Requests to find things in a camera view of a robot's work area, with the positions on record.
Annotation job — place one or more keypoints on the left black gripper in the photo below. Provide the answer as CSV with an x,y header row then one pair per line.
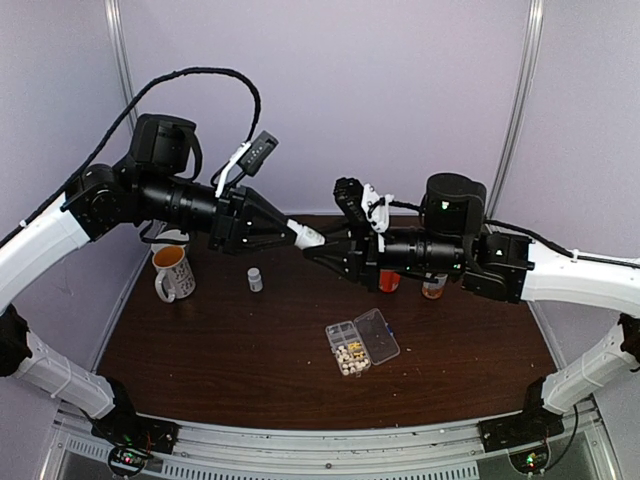
x,y
223,229

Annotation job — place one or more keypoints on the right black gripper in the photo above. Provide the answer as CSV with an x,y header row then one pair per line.
x,y
360,254

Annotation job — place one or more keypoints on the shorter small white bottle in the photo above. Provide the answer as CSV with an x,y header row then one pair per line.
x,y
309,238

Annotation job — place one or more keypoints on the orange pill bottle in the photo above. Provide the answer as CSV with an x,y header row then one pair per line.
x,y
389,281

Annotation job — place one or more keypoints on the grey capped white orange bottle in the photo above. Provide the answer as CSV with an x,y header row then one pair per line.
x,y
433,286

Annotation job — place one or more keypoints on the clear plastic pill organizer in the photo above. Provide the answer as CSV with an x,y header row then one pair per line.
x,y
373,332

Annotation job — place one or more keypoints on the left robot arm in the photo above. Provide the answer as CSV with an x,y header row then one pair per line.
x,y
145,185

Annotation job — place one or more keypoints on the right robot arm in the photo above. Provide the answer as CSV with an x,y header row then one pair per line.
x,y
510,264

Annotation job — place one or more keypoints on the yellow pills in organizer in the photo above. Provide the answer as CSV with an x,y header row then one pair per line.
x,y
355,350

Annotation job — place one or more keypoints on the white pills in organizer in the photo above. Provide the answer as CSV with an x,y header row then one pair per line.
x,y
343,355

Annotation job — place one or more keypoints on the beige pills in organizer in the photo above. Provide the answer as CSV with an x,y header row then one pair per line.
x,y
354,369

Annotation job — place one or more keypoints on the taller small white bottle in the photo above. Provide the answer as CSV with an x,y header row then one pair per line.
x,y
255,279

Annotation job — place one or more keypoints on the plain white bowl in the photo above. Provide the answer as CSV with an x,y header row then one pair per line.
x,y
171,237

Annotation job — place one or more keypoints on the white floral mug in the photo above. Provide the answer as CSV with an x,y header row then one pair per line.
x,y
174,278

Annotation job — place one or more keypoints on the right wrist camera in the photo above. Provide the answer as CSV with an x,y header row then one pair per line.
x,y
364,207

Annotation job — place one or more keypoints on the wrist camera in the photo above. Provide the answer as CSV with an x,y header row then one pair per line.
x,y
247,160
364,207

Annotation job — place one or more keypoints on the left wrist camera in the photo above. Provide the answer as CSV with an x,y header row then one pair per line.
x,y
247,160

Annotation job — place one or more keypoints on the right aluminium frame post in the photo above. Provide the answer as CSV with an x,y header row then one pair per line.
x,y
528,63

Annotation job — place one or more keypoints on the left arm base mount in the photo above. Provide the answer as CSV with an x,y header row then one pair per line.
x,y
134,438

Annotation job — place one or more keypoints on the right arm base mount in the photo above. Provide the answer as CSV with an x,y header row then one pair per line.
x,y
532,424

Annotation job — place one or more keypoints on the front aluminium rail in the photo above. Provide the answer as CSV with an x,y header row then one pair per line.
x,y
449,451

